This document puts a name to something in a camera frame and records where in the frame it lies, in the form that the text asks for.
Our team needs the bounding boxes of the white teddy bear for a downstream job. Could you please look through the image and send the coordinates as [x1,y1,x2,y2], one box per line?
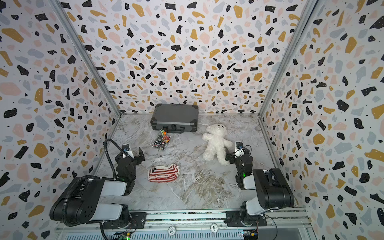
[203,124,234,166]

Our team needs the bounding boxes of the red white striped knitted sweater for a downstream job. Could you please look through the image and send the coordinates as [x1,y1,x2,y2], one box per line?
[148,164,180,183]

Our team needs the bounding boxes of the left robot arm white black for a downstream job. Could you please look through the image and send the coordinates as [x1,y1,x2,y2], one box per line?
[49,145,145,229]

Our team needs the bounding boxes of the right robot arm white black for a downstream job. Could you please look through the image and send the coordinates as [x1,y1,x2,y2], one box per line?
[226,149,295,221]

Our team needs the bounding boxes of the bag of colourful small parts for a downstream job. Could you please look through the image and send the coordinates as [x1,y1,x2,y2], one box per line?
[152,130,171,150]

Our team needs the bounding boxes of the dark grey hard case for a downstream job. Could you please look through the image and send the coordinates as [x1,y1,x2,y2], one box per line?
[150,104,199,134]

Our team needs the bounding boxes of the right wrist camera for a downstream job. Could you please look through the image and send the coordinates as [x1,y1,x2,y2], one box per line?
[235,142,244,158]

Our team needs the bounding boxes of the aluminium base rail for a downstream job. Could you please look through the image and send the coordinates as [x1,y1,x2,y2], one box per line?
[53,208,316,240]

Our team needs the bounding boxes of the black corrugated cable conduit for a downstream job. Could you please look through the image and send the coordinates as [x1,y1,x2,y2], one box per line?
[61,138,131,226]

